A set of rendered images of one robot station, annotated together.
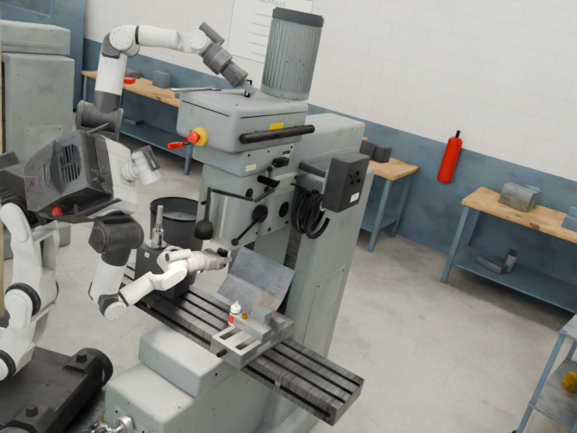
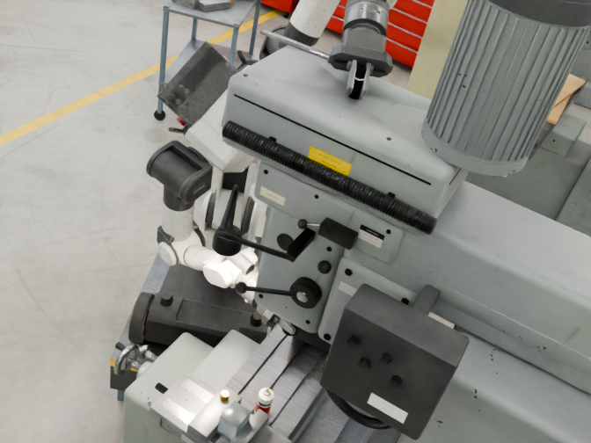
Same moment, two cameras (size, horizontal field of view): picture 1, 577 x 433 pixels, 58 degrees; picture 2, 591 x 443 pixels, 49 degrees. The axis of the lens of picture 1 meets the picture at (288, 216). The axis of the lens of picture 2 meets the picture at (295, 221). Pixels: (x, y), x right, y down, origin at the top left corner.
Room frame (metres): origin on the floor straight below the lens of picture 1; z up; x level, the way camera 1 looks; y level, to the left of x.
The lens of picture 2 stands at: (1.70, -0.92, 2.46)
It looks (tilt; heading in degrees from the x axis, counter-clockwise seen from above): 38 degrees down; 82
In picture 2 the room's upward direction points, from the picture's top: 14 degrees clockwise
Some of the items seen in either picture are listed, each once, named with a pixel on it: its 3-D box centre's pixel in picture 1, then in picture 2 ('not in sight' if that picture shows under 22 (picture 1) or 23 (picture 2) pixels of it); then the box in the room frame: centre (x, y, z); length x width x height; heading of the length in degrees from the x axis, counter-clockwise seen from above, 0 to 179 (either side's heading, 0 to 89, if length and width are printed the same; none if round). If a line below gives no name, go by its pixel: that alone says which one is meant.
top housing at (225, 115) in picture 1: (245, 117); (351, 132); (1.93, 0.23, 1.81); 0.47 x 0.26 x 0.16; 151
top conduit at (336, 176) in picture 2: (279, 133); (325, 174); (1.88, 0.09, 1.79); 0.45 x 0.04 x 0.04; 151
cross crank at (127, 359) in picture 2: (113, 432); (134, 365); (1.48, 0.48, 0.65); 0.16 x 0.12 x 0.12; 151
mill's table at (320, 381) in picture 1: (221, 328); (261, 407); (1.89, 0.18, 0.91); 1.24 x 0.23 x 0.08; 61
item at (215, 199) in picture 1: (210, 214); (270, 239); (1.82, 0.29, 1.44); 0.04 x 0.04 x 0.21; 61
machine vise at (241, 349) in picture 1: (254, 331); (221, 427); (1.78, 0.04, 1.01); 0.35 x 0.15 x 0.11; 148
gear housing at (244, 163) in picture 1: (245, 150); (347, 189); (1.96, 0.21, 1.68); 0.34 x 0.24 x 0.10; 151
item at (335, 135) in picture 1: (304, 143); (549, 294); (2.36, -0.01, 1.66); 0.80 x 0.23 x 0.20; 151
